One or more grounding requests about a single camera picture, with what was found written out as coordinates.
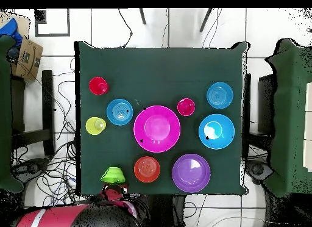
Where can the blue cloth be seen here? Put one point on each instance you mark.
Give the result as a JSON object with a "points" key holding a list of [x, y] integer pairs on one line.
{"points": [[11, 29]]}

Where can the large blue bowl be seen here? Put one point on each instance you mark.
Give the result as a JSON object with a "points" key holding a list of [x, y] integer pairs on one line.
{"points": [[216, 139]]}

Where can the white box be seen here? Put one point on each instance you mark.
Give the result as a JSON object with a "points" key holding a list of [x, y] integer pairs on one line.
{"points": [[309, 127]]}

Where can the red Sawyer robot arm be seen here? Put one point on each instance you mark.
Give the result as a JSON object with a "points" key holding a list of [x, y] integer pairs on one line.
{"points": [[56, 217]]}

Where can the black chair frame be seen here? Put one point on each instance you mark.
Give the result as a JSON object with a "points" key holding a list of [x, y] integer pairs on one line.
{"points": [[47, 102]]}

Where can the green cloth on side table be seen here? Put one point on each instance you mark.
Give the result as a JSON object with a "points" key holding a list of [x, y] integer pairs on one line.
{"points": [[4, 114], [290, 114]]}

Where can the cardboard box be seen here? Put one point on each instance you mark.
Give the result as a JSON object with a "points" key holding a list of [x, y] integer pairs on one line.
{"points": [[28, 58]]}

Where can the black monitor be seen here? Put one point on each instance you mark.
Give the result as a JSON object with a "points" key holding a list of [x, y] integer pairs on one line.
{"points": [[265, 102]]}

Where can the dark grey stand base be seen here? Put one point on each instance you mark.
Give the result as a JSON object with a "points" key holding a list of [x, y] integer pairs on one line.
{"points": [[258, 169], [31, 167]]}

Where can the red cup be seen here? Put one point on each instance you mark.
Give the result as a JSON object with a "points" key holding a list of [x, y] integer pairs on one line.
{"points": [[97, 86]]}

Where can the crimson cup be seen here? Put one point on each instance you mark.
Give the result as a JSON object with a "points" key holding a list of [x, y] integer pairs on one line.
{"points": [[186, 107]]}

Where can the dark green tablecloth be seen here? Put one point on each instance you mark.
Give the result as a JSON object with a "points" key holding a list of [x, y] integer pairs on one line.
{"points": [[158, 73]]}

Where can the orange bowl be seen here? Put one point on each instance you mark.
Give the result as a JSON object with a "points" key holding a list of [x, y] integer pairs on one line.
{"points": [[147, 169]]}

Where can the small blue bowl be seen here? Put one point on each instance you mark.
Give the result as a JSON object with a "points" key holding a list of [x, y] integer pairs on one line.
{"points": [[119, 111], [219, 95]]}

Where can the purple bowl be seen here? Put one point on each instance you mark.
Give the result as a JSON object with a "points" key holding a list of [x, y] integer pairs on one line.
{"points": [[191, 172]]}

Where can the yellow cup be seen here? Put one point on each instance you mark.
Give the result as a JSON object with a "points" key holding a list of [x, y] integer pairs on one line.
{"points": [[93, 127]]}

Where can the green bowl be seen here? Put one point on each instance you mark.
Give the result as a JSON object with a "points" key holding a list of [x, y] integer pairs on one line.
{"points": [[112, 175]]}

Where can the large pink bowl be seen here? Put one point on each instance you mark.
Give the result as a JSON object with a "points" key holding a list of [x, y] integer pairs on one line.
{"points": [[157, 128]]}

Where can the dark tripod leg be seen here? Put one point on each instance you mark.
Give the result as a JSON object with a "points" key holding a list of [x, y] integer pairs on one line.
{"points": [[205, 20], [142, 16]]}

